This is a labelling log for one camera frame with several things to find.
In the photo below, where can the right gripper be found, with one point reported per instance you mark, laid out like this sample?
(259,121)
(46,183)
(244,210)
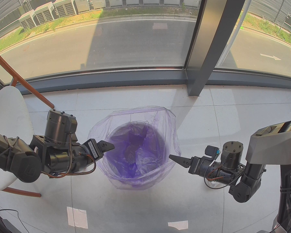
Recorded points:
(206,169)

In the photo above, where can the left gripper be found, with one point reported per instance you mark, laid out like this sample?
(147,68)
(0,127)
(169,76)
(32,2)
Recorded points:
(84,156)

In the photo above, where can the purple plastic bag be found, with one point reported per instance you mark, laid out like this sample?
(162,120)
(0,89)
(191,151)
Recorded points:
(104,130)

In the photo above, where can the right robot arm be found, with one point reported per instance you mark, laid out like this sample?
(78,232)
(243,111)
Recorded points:
(269,142)

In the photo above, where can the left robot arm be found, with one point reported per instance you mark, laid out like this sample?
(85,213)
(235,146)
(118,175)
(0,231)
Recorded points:
(21,161)

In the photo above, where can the pale grey trash bin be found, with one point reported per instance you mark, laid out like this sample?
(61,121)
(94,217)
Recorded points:
(138,127)

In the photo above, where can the crumpled white paper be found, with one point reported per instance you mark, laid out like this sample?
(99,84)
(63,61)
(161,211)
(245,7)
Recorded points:
(213,184)

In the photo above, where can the white chair with wooden legs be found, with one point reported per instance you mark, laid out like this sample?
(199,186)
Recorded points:
(9,115)

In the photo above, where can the window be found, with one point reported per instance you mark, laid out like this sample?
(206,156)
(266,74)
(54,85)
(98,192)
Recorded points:
(135,45)

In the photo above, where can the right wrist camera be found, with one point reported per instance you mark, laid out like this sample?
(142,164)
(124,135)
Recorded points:
(211,152)

